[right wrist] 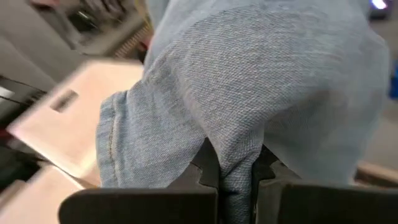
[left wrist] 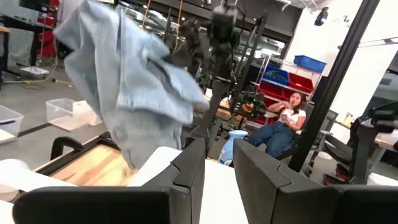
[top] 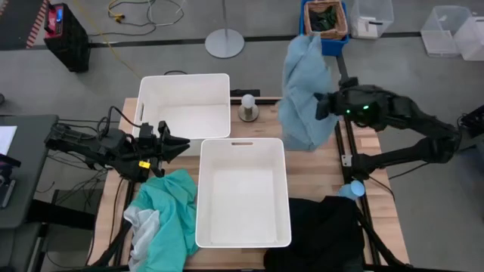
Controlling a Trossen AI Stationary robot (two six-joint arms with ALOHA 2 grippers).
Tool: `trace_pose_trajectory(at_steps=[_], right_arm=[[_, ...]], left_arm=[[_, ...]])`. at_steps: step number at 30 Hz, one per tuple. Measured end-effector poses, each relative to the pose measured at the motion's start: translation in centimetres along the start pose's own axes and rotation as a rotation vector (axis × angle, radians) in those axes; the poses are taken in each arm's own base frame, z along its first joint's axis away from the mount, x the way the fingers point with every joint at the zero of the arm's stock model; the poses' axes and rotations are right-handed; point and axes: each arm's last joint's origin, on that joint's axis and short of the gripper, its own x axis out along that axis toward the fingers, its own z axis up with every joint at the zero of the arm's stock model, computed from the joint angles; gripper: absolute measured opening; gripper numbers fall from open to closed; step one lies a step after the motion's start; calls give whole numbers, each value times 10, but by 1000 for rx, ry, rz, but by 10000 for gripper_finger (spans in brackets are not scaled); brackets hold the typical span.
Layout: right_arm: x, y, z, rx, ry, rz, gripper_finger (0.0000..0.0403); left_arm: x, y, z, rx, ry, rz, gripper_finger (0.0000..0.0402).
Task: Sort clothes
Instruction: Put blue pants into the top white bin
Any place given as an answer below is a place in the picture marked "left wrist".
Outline white cloth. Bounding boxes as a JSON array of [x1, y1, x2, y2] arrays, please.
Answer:
[[0, 158, 77, 203], [127, 146, 249, 224]]

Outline black metal frame post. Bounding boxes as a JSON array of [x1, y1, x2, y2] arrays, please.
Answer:
[[288, 0, 382, 174]]

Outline person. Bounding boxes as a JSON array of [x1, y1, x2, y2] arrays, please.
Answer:
[[248, 91, 308, 158]]

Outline black office chair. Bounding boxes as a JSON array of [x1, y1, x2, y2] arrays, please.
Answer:
[[275, 105, 339, 178]]

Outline blue water jug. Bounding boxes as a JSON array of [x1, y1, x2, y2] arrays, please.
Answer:
[[217, 129, 249, 166]]

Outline blue plastic bin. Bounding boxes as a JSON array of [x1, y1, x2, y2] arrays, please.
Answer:
[[293, 55, 327, 74], [262, 65, 290, 86]]

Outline black ceiling camera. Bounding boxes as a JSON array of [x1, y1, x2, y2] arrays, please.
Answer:
[[313, 6, 330, 27]]

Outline clear plastic storage bin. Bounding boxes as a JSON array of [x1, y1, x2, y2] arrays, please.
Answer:
[[0, 105, 25, 146], [45, 98, 103, 132]]

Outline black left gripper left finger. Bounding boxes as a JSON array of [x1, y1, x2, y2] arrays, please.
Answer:
[[12, 138, 206, 224]]

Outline black desk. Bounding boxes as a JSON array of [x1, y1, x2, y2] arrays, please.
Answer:
[[0, 14, 54, 79]]

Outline red plastic bin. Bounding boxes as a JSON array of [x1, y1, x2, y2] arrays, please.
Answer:
[[287, 72, 315, 94]]

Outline white floor tray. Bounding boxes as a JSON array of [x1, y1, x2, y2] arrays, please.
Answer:
[[19, 65, 50, 80]]

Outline grey office chair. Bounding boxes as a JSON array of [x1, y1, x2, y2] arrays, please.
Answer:
[[322, 123, 361, 186]]

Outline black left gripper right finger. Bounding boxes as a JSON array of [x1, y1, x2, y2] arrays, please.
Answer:
[[233, 138, 398, 224]]

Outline light blue denim jeans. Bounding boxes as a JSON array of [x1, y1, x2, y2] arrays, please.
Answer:
[[54, 0, 210, 170]]

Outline metal shelf rack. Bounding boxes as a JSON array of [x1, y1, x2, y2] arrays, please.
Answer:
[[250, 54, 324, 125]]

